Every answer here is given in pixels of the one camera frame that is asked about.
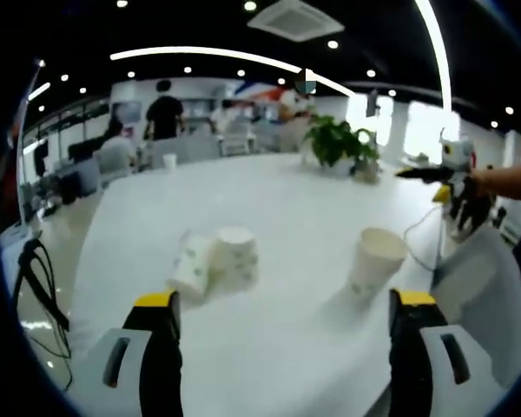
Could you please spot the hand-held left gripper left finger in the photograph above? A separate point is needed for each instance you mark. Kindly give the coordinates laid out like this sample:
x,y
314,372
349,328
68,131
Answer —
x,y
160,347

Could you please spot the pile of paper cups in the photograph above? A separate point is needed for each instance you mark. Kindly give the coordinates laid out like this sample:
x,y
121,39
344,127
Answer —
x,y
236,256

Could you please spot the small white paper cup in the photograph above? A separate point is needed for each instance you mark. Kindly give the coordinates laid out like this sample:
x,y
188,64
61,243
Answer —
x,y
169,162

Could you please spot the ceiling air conditioner vent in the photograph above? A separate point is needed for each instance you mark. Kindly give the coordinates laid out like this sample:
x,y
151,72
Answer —
x,y
295,19

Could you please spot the white table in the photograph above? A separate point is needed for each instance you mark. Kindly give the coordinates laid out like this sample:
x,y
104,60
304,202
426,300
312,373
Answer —
x,y
286,208

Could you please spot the person's right hand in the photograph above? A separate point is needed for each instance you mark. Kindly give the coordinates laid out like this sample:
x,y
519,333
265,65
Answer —
x,y
484,180

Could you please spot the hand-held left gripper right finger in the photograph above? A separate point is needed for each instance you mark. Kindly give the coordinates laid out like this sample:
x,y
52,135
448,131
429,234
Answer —
x,y
410,347

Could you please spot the green potted plant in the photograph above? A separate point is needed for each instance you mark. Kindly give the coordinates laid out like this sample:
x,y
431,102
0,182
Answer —
x,y
334,141

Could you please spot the small beige pot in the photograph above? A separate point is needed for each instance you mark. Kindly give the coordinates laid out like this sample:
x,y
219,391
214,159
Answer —
x,y
367,174

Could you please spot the dark hanging sign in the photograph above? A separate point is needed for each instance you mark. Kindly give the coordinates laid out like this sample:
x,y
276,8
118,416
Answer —
x,y
373,104

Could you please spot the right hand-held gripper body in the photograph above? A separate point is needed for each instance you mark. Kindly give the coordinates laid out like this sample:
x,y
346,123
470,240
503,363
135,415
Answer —
x,y
458,154

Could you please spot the group of ceiling spotlights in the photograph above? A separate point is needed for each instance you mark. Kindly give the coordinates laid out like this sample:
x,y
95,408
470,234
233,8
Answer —
x,y
250,5

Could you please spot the curved ceiling light strip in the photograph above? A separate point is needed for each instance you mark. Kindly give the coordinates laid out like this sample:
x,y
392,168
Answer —
x,y
439,48
199,50

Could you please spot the white shelf unit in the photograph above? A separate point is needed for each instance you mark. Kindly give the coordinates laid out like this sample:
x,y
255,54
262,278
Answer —
x,y
239,139

